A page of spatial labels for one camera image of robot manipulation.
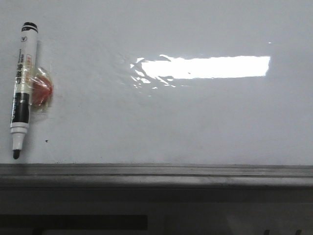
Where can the red magnet taped to marker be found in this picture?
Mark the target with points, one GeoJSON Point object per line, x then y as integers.
{"type": "Point", "coordinates": [42, 90]}

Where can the white black whiteboard marker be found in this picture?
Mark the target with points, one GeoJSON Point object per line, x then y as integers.
{"type": "Point", "coordinates": [22, 97]}

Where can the white whiteboard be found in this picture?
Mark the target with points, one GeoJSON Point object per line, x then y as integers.
{"type": "Point", "coordinates": [165, 81]}

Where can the black table edge strip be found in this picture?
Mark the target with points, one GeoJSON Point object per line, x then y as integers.
{"type": "Point", "coordinates": [76, 222]}

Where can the grey aluminium whiteboard frame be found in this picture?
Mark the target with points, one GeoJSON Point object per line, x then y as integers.
{"type": "Point", "coordinates": [276, 183]}

